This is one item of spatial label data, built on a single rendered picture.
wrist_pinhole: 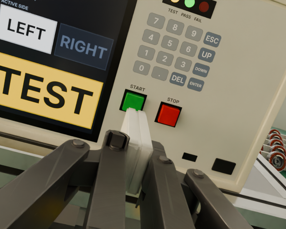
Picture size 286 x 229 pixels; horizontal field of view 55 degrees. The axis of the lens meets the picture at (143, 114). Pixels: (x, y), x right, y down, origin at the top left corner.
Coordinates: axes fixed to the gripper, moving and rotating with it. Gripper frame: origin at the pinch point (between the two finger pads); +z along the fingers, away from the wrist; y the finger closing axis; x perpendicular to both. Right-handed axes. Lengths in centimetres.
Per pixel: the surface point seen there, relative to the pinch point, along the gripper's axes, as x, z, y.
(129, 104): 0.2, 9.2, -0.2
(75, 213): -23.5, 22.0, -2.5
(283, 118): -88, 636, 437
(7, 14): 5.0, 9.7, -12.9
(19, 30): 3.9, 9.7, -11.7
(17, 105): -3.1, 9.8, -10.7
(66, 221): -25.3, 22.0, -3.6
